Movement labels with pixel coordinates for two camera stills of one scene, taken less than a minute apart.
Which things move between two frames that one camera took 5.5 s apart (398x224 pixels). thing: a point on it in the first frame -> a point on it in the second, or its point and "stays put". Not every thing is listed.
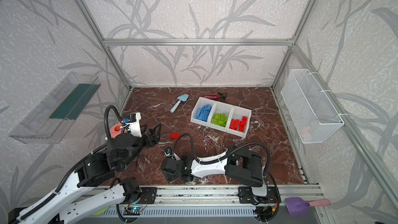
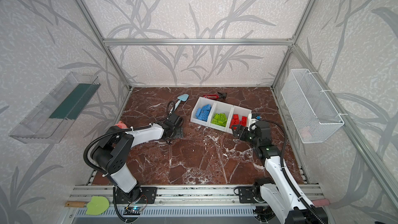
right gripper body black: (169, 168) -> (239, 131)
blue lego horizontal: (206, 109) stays put
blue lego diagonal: (198, 112) stays put
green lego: (215, 120) stays put
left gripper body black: (152, 136) -> (175, 129)
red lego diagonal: (234, 124) stays put
